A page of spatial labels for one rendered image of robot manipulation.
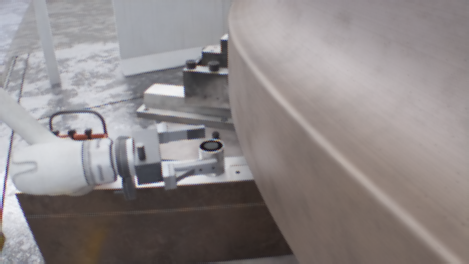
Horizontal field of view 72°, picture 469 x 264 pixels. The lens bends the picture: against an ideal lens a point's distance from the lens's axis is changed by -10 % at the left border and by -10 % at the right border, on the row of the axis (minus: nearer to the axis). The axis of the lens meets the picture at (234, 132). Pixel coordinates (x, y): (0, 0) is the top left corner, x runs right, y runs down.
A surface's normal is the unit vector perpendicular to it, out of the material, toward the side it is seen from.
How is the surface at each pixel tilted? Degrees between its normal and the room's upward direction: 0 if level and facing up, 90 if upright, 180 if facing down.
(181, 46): 90
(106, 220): 90
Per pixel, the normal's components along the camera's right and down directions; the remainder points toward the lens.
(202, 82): -0.28, 0.47
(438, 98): -0.83, -0.26
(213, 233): 0.11, 0.49
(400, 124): -0.66, -0.50
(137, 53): 0.44, 0.44
